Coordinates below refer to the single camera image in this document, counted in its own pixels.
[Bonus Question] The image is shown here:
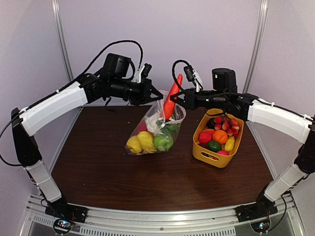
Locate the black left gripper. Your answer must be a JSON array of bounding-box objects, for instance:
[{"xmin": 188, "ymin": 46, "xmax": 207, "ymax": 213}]
[{"xmin": 109, "ymin": 77, "xmax": 163, "ymax": 105}]

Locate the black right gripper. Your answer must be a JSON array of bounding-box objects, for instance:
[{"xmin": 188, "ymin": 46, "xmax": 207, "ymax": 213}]
[{"xmin": 170, "ymin": 87, "xmax": 227, "ymax": 111}]

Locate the orange toy carrot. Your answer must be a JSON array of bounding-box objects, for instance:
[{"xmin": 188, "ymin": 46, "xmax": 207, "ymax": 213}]
[{"xmin": 162, "ymin": 74, "xmax": 184, "ymax": 121}]

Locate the white toy cauliflower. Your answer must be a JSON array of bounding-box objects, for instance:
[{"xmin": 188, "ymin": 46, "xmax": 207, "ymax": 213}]
[{"xmin": 145, "ymin": 116, "xmax": 162, "ymax": 134}]

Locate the red toy bell pepper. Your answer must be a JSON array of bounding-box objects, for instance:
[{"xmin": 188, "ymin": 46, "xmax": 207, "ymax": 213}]
[{"xmin": 137, "ymin": 122, "xmax": 148, "ymax": 133}]

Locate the clear zip top bag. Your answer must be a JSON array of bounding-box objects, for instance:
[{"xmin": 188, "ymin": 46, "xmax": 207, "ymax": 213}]
[{"xmin": 125, "ymin": 90, "xmax": 186, "ymax": 155}]

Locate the yellow toy bell pepper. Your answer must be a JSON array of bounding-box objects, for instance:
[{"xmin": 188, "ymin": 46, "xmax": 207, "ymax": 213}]
[{"xmin": 137, "ymin": 131, "xmax": 156, "ymax": 152}]

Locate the green toy apple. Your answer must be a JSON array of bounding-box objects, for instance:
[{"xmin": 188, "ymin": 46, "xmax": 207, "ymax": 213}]
[{"xmin": 154, "ymin": 132, "xmax": 174, "ymax": 151}]

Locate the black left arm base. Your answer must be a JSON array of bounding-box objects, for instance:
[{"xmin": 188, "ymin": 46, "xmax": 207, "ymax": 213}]
[{"xmin": 45, "ymin": 203, "xmax": 88, "ymax": 223}]

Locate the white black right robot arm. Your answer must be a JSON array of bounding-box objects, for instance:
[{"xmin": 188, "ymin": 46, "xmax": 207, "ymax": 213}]
[{"xmin": 170, "ymin": 66, "xmax": 315, "ymax": 217}]

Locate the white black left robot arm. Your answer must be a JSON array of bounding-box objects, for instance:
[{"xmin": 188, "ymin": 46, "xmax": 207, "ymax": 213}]
[{"xmin": 11, "ymin": 53, "xmax": 163, "ymax": 218}]

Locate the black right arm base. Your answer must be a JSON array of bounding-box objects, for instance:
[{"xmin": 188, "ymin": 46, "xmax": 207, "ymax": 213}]
[{"xmin": 235, "ymin": 191, "xmax": 278, "ymax": 222}]

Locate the dark toy plum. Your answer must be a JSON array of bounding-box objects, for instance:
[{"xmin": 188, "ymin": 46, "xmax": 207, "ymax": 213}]
[{"xmin": 206, "ymin": 118, "xmax": 216, "ymax": 129}]

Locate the pink wrinkled toy fruit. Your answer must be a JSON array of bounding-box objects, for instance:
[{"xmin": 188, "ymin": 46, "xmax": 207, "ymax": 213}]
[{"xmin": 198, "ymin": 129, "xmax": 215, "ymax": 145}]

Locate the yellow plastic basket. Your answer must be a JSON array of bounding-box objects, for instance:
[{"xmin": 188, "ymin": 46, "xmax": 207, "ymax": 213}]
[{"xmin": 192, "ymin": 109, "xmax": 244, "ymax": 168}]

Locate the orange toy orange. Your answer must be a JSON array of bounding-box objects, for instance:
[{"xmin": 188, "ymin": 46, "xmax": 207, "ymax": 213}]
[{"xmin": 212, "ymin": 130, "xmax": 228, "ymax": 145}]

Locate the red toy lychee bunch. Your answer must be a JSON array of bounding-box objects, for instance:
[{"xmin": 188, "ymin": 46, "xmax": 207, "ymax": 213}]
[{"xmin": 214, "ymin": 115, "xmax": 241, "ymax": 138}]

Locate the green toy avocado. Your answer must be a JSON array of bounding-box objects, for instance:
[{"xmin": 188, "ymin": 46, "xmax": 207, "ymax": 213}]
[{"xmin": 206, "ymin": 140, "xmax": 222, "ymax": 152}]

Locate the yellow toy corn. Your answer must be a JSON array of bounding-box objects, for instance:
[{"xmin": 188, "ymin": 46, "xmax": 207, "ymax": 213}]
[{"xmin": 224, "ymin": 136, "xmax": 235, "ymax": 152}]

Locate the red toy apple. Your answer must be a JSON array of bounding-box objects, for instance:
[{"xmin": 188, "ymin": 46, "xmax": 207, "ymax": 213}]
[{"xmin": 217, "ymin": 150, "xmax": 229, "ymax": 156}]

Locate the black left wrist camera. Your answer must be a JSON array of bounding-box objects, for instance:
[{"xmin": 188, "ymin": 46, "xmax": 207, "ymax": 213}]
[{"xmin": 131, "ymin": 63, "xmax": 152, "ymax": 84}]

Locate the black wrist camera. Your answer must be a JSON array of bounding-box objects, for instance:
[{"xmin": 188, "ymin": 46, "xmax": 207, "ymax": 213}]
[
  {"xmin": 184, "ymin": 65, "xmax": 203, "ymax": 92},
  {"xmin": 131, "ymin": 63, "xmax": 152, "ymax": 84}
]

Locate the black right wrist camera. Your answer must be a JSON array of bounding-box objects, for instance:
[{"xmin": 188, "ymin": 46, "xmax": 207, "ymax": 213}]
[{"xmin": 184, "ymin": 65, "xmax": 203, "ymax": 92}]

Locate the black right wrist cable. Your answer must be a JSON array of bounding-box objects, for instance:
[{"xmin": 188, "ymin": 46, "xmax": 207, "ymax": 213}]
[{"xmin": 171, "ymin": 59, "xmax": 192, "ymax": 87}]

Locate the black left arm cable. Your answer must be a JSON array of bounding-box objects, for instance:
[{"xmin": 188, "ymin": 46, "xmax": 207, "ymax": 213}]
[{"xmin": 56, "ymin": 40, "xmax": 144, "ymax": 94}]

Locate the right aluminium frame post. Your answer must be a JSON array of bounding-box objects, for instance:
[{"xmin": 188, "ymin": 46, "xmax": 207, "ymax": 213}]
[{"xmin": 243, "ymin": 0, "xmax": 268, "ymax": 93}]

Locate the aluminium frame post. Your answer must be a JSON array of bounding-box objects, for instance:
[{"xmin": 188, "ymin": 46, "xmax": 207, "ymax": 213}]
[
  {"xmin": 51, "ymin": 0, "xmax": 74, "ymax": 82},
  {"xmin": 243, "ymin": 0, "xmax": 268, "ymax": 93}
]

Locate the aluminium front rail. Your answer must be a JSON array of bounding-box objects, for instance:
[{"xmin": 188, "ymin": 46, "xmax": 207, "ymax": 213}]
[{"xmin": 19, "ymin": 194, "xmax": 306, "ymax": 236}]

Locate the left aluminium frame post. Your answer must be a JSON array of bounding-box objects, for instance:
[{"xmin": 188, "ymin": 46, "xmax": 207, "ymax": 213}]
[{"xmin": 51, "ymin": 0, "xmax": 74, "ymax": 82}]

